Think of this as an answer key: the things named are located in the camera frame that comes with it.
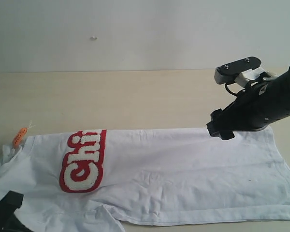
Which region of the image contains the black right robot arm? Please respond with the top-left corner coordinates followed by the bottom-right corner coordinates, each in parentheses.
top-left (207, 57), bottom-right (290, 140)

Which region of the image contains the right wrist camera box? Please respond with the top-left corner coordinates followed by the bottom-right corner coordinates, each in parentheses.
top-left (214, 57), bottom-right (261, 85)

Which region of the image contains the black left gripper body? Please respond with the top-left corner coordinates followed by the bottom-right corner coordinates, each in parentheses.
top-left (0, 191), bottom-right (32, 232)

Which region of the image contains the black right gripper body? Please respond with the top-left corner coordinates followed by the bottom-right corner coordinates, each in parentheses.
top-left (207, 86), bottom-right (280, 140)

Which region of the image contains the orange garment tag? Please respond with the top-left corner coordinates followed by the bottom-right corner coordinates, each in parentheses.
top-left (12, 121), bottom-right (35, 149)

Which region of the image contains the black right camera cable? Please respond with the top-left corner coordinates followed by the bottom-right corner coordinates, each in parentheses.
top-left (224, 82), bottom-right (247, 96)

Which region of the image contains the white t-shirt with red lettering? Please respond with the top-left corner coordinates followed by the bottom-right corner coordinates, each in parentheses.
top-left (0, 128), bottom-right (290, 232)

